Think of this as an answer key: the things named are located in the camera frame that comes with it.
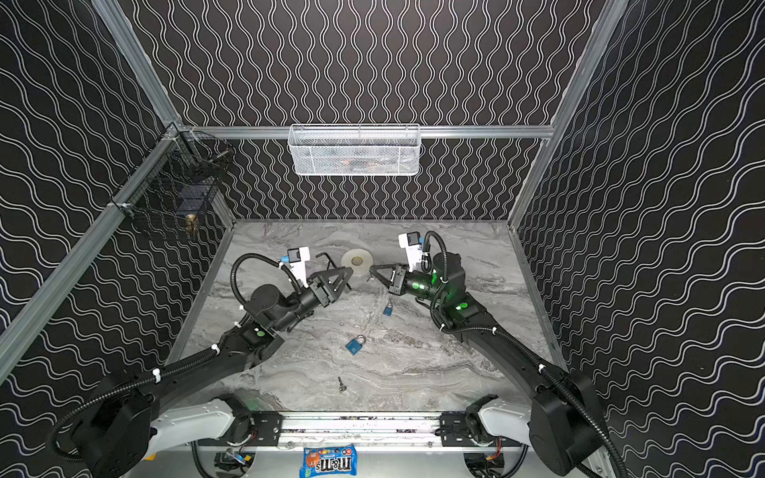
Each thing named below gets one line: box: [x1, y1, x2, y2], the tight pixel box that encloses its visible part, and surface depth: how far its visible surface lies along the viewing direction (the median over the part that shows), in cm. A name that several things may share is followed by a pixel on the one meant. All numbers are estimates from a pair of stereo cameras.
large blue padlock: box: [344, 334, 366, 356], surface depth 90 cm
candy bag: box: [299, 443, 358, 478], surface depth 70 cm
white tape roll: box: [340, 248, 374, 277], surface depth 109 cm
